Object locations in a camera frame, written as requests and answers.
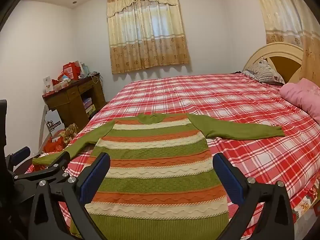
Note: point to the red gift box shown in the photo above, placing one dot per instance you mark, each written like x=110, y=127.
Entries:
x=71, y=70

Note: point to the white and blue carton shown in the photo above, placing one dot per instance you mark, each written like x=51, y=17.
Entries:
x=53, y=123

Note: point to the beige floral long curtain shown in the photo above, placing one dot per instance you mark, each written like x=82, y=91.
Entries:
x=282, y=17

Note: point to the floral striped pillow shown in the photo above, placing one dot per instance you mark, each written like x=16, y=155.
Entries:
x=265, y=72

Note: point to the small white box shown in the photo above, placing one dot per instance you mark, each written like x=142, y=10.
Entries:
x=48, y=84

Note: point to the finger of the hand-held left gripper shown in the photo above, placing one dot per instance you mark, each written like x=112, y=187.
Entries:
x=22, y=154
x=58, y=162

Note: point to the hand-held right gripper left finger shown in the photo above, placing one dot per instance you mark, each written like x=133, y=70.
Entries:
x=93, y=180

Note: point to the bed with red plaid sheet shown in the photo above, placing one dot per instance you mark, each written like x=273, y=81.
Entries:
x=200, y=97

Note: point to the stack of books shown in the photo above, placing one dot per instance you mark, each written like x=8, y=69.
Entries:
x=88, y=106

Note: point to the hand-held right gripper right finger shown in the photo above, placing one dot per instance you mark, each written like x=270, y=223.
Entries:
x=231, y=180

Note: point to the pink pillow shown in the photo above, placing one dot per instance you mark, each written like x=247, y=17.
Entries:
x=302, y=95

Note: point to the red plastic bag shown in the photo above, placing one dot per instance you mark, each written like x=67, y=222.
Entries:
x=53, y=143

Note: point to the beige floral window curtain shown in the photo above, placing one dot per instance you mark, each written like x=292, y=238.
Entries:
x=147, y=42

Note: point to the green orange striped knit sweater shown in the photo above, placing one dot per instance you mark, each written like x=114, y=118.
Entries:
x=155, y=155

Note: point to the dark wooden desk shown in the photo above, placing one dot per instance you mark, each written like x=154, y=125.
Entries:
x=72, y=105

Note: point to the cream wooden headboard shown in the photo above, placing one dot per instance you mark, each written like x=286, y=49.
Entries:
x=257, y=55

